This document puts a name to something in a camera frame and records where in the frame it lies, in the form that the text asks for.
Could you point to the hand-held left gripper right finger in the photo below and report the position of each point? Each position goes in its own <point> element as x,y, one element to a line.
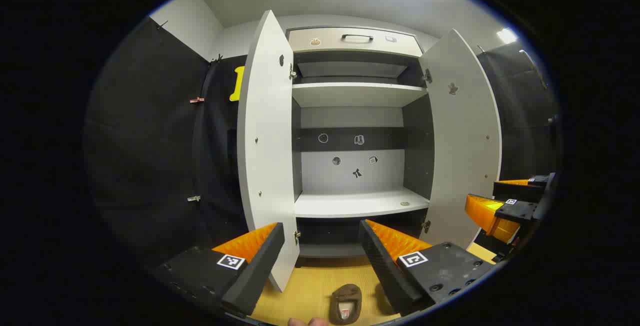
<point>382,266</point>

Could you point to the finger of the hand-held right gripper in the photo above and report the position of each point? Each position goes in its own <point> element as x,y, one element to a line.
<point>517,192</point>
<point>520,211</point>

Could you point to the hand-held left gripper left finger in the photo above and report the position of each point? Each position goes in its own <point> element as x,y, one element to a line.
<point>260,266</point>

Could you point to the brown fuzzy shoe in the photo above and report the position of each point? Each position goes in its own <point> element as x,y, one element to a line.
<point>350,293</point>

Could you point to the white cabinet shelf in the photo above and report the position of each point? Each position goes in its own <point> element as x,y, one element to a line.
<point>350,94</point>
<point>350,203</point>

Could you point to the white cabinet drawer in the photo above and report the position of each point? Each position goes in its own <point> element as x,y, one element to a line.
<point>360,49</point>

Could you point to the silver clip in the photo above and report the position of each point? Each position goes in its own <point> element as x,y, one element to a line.
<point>193,198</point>

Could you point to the small ceiling light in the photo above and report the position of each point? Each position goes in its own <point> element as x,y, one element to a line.
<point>506,35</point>

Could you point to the black backdrop cloth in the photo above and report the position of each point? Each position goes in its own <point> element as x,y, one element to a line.
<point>150,141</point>

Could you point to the red clip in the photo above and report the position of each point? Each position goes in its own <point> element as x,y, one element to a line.
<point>196,100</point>

